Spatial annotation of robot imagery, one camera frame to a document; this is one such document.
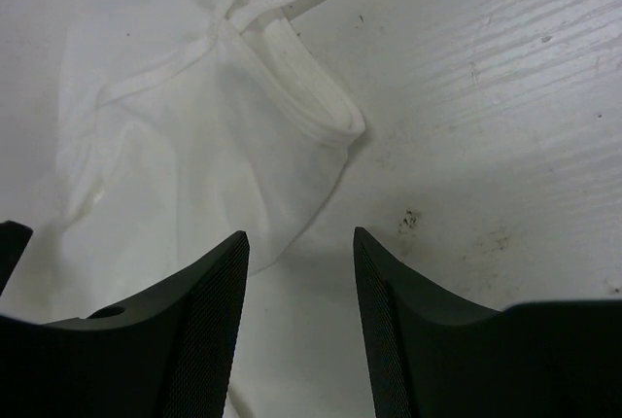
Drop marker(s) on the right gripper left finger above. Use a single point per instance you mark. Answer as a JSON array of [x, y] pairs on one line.
[[164, 352]]

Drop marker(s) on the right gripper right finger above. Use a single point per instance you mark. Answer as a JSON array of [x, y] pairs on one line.
[[431, 353]]

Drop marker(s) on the white tank top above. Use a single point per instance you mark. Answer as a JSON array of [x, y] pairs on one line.
[[178, 123]]

